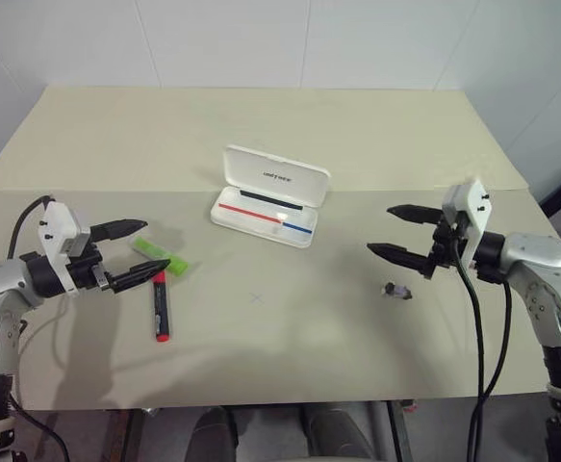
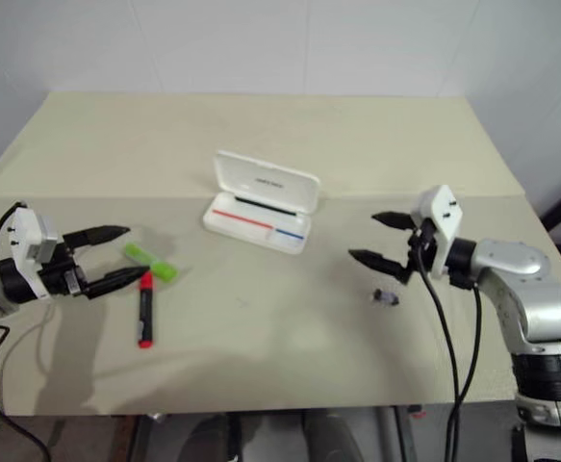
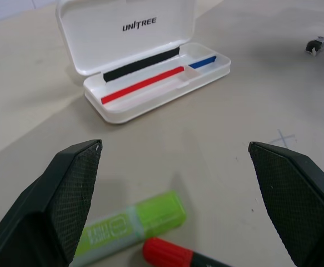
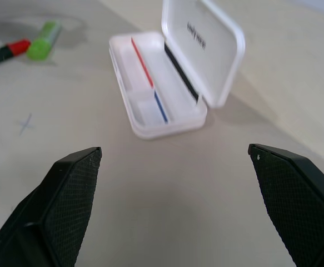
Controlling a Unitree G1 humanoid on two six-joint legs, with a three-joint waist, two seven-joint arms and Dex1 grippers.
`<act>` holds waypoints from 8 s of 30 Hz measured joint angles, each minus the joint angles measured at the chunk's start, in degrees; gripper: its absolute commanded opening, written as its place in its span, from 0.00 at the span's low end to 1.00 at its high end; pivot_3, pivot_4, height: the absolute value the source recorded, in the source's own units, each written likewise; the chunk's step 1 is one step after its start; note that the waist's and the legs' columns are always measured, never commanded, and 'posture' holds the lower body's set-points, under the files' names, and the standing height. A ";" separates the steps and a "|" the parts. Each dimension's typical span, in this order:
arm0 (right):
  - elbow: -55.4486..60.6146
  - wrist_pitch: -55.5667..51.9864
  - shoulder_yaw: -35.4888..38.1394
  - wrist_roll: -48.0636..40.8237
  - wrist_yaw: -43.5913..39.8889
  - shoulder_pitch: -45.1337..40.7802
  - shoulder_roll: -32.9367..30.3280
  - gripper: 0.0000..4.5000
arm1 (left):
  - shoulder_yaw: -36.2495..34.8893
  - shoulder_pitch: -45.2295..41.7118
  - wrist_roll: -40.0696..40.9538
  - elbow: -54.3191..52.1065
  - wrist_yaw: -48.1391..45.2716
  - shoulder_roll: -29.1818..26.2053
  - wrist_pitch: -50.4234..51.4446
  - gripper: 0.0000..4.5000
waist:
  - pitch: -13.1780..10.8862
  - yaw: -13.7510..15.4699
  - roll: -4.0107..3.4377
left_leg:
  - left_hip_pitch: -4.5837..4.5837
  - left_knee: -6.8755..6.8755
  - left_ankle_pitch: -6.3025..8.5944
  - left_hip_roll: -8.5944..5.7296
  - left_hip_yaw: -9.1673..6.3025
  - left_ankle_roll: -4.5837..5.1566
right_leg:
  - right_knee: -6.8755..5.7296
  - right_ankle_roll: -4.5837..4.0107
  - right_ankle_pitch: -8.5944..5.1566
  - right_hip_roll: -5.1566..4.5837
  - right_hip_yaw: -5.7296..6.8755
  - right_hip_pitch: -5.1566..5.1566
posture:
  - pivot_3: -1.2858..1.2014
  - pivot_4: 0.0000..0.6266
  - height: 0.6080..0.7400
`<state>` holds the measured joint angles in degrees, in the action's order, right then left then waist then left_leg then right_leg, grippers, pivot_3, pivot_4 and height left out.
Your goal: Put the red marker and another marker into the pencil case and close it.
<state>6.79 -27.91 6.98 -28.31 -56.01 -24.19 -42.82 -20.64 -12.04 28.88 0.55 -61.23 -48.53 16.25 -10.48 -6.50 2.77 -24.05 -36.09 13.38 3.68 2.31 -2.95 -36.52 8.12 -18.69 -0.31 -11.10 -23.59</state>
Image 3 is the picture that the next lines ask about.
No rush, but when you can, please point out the small black binder clip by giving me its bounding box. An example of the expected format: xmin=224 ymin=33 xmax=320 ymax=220
xmin=305 ymin=35 xmax=324 ymax=56

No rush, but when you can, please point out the white hinged pencil case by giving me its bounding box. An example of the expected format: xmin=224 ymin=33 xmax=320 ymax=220
xmin=55 ymin=0 xmax=232 ymax=124

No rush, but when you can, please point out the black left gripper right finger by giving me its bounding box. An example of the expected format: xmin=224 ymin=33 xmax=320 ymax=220
xmin=247 ymin=141 xmax=324 ymax=267

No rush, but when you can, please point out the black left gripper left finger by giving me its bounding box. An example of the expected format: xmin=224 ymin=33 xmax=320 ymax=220
xmin=0 ymin=139 xmax=103 ymax=267

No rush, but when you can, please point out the black marker with red cap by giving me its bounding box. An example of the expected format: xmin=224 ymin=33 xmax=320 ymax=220
xmin=142 ymin=237 xmax=235 ymax=267

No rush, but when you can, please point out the green eraser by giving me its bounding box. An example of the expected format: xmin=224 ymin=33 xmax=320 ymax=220
xmin=74 ymin=190 xmax=187 ymax=266

